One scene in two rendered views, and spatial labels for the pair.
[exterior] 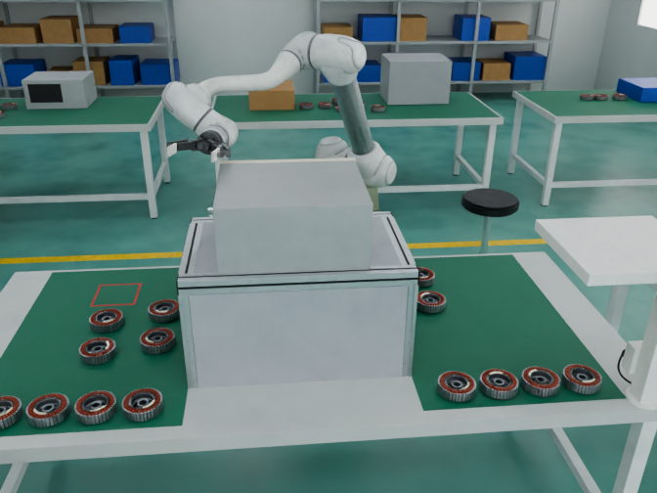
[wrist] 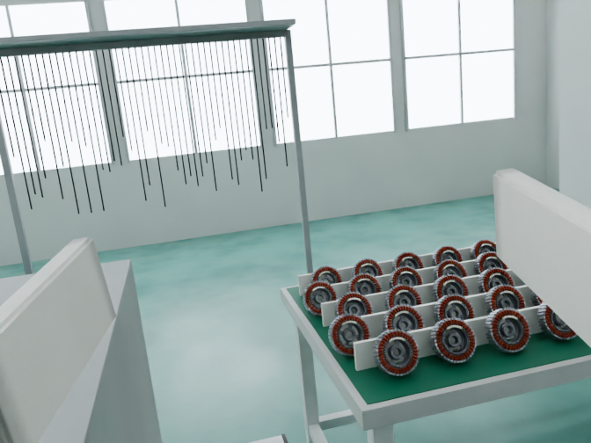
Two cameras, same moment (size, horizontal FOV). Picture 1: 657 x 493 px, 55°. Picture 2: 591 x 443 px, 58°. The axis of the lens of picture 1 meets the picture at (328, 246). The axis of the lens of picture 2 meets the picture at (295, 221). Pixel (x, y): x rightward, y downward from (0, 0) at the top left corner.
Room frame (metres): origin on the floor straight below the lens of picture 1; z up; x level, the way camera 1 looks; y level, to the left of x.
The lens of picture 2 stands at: (1.98, 0.40, 1.42)
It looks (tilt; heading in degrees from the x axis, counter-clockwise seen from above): 12 degrees down; 174
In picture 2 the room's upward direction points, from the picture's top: 6 degrees counter-clockwise
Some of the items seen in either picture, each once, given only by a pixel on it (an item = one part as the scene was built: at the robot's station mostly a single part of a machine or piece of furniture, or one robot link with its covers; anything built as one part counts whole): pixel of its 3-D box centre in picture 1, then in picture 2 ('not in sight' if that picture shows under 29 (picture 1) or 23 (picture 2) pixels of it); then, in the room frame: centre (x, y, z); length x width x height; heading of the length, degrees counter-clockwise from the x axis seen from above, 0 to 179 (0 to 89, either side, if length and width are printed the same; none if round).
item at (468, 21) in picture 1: (471, 26); not in sight; (8.58, -1.82, 0.92); 0.42 x 0.36 x 0.28; 6
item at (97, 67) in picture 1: (93, 70); not in sight; (8.10, 2.97, 0.42); 0.40 x 0.36 x 0.28; 6
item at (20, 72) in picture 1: (23, 71); not in sight; (8.00, 3.80, 0.41); 0.42 x 0.42 x 0.26; 4
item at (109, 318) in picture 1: (107, 320); not in sight; (1.85, 0.76, 0.77); 0.11 x 0.11 x 0.04
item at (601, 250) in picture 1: (607, 311); not in sight; (1.60, -0.83, 0.98); 0.37 x 0.35 x 0.46; 96
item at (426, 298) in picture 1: (430, 301); not in sight; (1.99, -0.37, 0.77); 0.11 x 0.11 x 0.04
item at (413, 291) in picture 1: (400, 307); not in sight; (1.72, -0.23, 0.91); 0.28 x 0.03 x 0.32; 6
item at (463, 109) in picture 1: (349, 151); not in sight; (5.03, -0.17, 0.37); 2.20 x 0.90 x 0.75; 96
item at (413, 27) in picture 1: (409, 27); not in sight; (8.51, -1.01, 0.92); 0.40 x 0.36 x 0.28; 6
